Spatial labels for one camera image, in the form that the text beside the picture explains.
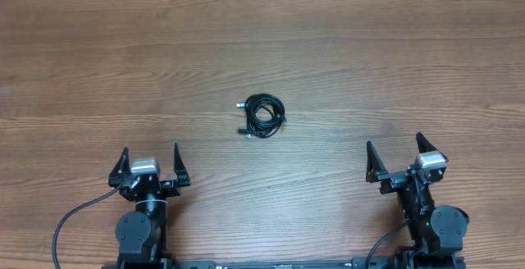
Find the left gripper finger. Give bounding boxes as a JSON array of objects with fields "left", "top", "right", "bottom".
[
  {"left": 110, "top": 147, "right": 130, "bottom": 177},
  {"left": 173, "top": 142, "right": 189, "bottom": 181}
]

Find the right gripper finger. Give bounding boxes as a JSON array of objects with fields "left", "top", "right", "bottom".
[
  {"left": 366, "top": 140, "right": 388, "bottom": 179},
  {"left": 415, "top": 132, "right": 437, "bottom": 153}
]

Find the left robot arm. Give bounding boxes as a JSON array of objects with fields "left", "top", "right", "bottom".
[{"left": 103, "top": 144, "right": 190, "bottom": 269}]

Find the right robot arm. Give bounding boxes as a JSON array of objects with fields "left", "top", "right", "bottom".
[{"left": 364, "top": 132, "right": 469, "bottom": 269}]

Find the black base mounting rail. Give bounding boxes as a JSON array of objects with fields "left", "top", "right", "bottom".
[{"left": 171, "top": 255, "right": 399, "bottom": 269}]

